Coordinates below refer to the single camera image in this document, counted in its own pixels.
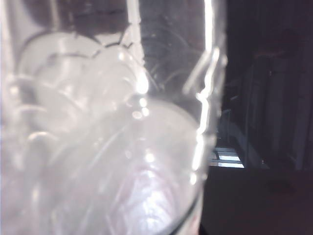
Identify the clear red-label water bottle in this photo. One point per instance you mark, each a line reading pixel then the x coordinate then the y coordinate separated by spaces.
pixel 97 147

